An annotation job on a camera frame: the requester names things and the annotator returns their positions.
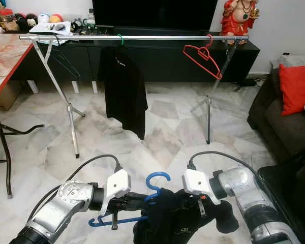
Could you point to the green hanger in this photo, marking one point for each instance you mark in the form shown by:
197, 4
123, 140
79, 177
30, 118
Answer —
121, 38

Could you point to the black garment with green logo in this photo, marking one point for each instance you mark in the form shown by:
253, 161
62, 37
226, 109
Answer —
178, 223

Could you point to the side table with lace cloth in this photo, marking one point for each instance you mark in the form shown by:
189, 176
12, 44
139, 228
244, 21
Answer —
292, 61

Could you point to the black shirt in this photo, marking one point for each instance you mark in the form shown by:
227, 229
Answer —
124, 91

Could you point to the clear plastic bottle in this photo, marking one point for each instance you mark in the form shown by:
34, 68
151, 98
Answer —
90, 17

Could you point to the black television console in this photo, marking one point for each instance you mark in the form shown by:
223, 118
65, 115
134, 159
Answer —
173, 66

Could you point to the snack jar with red lid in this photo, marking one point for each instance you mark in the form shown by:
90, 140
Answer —
8, 19

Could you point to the marble pattern folding table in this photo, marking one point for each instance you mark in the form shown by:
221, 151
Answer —
2, 66

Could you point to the red plastic hanger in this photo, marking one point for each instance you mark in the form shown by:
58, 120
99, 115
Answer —
218, 75

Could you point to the black flat screen television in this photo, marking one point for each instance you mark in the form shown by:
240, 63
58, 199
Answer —
152, 14

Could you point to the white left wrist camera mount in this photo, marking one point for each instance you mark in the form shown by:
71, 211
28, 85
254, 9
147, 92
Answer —
118, 184

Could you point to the dark brown fabric sofa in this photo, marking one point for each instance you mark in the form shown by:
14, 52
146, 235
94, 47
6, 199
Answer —
269, 117

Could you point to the silver metal clothes rack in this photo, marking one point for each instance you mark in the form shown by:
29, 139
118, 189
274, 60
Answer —
162, 37

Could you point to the red cushion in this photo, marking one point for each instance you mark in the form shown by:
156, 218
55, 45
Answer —
297, 89

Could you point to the orange ball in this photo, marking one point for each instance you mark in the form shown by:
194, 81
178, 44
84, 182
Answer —
56, 19

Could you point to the white paper stack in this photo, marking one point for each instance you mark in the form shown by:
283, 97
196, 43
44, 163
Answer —
50, 28

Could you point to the thin dark hanger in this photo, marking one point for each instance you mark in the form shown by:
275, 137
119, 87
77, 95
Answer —
66, 61

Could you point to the brown cardboard box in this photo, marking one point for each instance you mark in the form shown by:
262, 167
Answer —
11, 96

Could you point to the blue plastic hanger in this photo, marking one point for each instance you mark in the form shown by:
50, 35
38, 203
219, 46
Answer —
158, 174

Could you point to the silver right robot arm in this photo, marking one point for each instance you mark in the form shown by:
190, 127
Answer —
249, 198

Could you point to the red laughing Buddha statue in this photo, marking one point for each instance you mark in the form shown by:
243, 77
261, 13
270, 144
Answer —
238, 20

